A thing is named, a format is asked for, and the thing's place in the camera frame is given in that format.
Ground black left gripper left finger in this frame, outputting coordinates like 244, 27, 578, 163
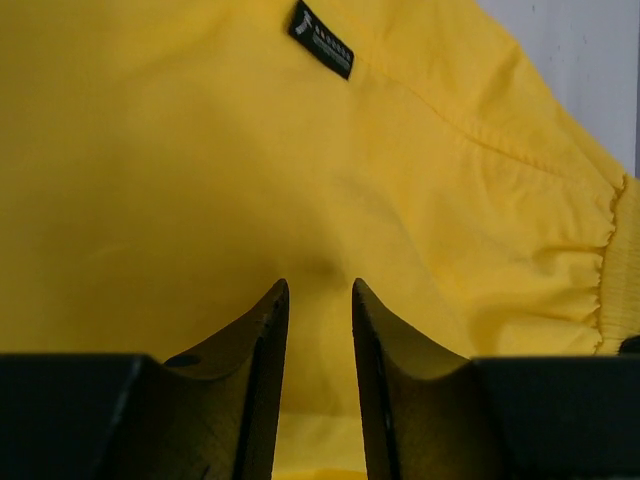
1, 280, 289, 479

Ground yellow shorts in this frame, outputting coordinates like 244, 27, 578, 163
1, 1, 639, 479

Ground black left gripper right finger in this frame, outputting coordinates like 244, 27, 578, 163
352, 280, 639, 479

